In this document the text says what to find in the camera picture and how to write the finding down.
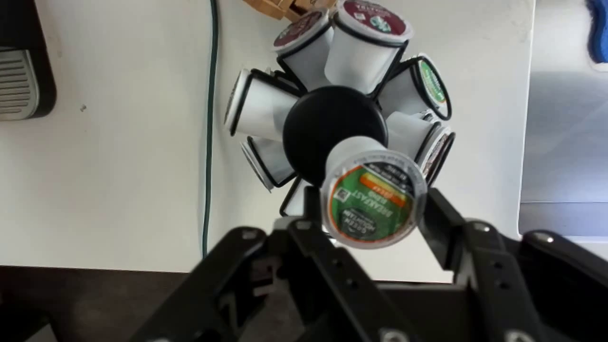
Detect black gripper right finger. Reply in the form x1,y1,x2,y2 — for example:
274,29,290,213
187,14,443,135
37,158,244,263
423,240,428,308
417,189,608,342

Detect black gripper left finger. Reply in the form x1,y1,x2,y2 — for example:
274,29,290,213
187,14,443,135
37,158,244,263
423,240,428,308
126,187,407,342

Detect green lid coffee pod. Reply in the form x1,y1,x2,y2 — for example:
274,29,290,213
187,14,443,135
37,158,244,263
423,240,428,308
318,133,430,251
379,56,455,124

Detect white coffee pod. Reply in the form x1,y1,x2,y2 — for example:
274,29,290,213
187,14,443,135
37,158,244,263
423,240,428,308
386,113,459,187
278,177,314,221
242,133,299,194
223,67,301,143

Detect black coffee pod stand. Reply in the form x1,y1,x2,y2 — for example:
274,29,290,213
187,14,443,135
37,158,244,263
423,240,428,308
225,0,459,221

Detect maroon lid coffee pod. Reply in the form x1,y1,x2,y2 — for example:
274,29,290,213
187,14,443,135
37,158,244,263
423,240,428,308
322,0,415,97
272,8,337,92

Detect black coffee machine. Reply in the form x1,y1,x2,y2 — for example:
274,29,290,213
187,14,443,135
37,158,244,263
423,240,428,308
0,0,60,124

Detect green cable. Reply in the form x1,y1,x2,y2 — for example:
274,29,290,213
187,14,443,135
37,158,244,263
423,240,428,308
200,0,221,261

